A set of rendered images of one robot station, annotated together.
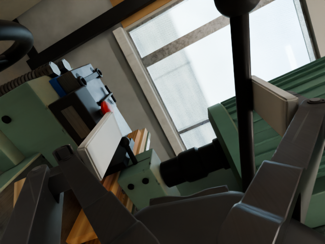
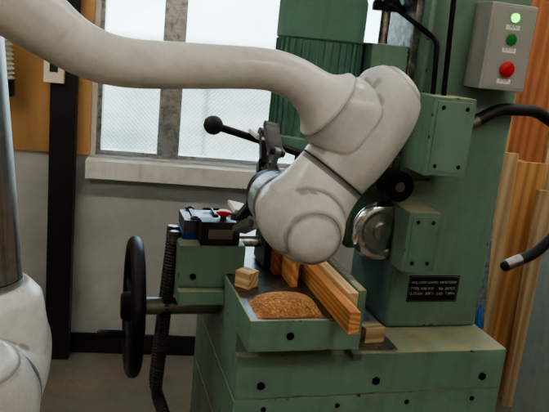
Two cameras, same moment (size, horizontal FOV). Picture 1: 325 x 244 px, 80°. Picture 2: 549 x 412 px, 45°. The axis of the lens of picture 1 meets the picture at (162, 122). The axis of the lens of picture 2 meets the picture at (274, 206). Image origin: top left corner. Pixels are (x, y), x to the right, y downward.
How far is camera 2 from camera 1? 1.05 m
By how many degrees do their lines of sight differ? 5
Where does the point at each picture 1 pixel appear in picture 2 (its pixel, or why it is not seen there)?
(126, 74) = (168, 199)
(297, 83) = not seen: hidden behind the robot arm
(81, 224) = (288, 274)
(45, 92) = (189, 242)
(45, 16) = not seen: outside the picture
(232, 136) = (287, 141)
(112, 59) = (129, 206)
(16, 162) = (222, 290)
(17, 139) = (207, 281)
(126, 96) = not seen: hidden behind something
